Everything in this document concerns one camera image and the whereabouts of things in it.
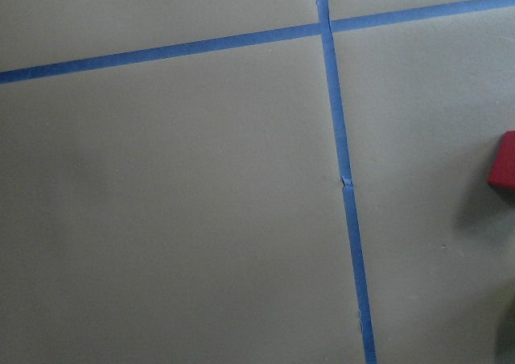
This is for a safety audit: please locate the red wooden block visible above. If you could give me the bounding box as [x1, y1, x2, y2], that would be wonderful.
[488, 130, 515, 193]

